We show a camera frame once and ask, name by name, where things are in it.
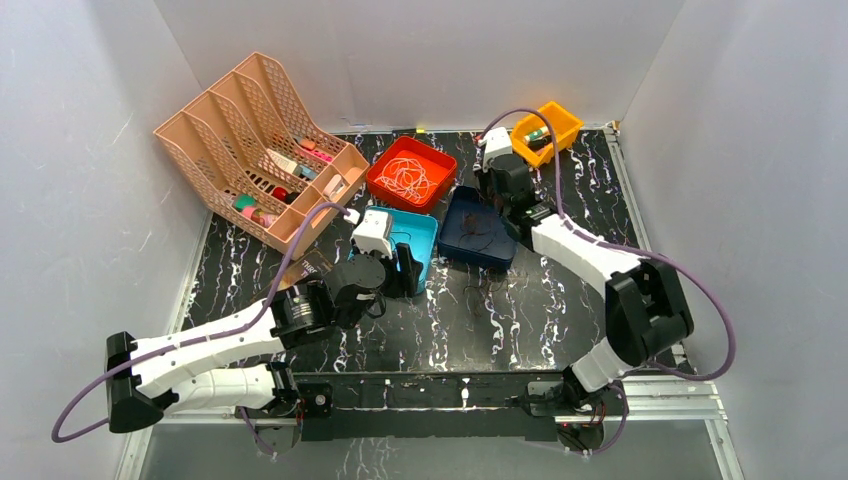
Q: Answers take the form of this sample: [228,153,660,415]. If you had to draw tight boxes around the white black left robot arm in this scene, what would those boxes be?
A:
[106,243,424,433]

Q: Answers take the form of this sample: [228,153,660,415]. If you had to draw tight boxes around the red ball in organizer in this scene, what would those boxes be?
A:
[271,187,289,203]

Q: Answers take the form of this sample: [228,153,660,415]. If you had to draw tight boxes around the white thin cable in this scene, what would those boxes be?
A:
[376,155,440,205]

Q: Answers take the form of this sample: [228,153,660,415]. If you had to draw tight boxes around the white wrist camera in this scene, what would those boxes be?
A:
[351,209,393,258]
[474,127,513,172]

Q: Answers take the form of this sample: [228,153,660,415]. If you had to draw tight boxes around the white box in organizer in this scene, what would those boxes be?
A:
[266,148,302,177]

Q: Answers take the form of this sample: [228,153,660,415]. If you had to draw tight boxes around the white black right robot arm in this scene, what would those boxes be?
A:
[474,154,694,414]

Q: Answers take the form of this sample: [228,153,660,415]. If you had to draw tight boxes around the cyan square tray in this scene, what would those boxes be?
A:
[363,206,439,293]

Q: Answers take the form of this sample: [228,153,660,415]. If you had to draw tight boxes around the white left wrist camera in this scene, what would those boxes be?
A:
[351,209,393,258]

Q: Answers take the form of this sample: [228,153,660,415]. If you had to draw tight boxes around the yellow plastic bin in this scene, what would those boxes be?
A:
[510,101,583,167]

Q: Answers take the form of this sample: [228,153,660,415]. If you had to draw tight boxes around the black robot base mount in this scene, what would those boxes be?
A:
[235,372,626,453]

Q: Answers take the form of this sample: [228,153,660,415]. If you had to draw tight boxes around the pink marker in organizer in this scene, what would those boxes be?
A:
[296,137,333,163]

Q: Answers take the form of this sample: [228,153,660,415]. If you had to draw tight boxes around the green white tube in bin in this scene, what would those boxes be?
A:
[523,126,550,145]

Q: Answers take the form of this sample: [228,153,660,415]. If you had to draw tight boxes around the three days to see book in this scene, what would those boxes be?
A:
[276,248,332,291]

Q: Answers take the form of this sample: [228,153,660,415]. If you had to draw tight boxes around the peach plastic file organizer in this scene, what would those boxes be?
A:
[154,52,369,257]

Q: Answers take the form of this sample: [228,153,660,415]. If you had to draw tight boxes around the navy blue square tray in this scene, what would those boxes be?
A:
[436,186,517,271]

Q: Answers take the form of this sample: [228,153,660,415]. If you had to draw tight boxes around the red square tray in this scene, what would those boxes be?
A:
[366,136,458,214]

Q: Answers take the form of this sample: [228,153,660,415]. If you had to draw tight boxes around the green pink tape rolls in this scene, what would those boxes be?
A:
[231,194,278,228]

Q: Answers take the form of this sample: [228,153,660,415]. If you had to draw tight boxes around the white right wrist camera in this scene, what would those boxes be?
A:
[474,127,513,172]

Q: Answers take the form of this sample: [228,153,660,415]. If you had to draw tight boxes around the aluminium frame rail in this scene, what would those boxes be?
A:
[129,377,730,425]

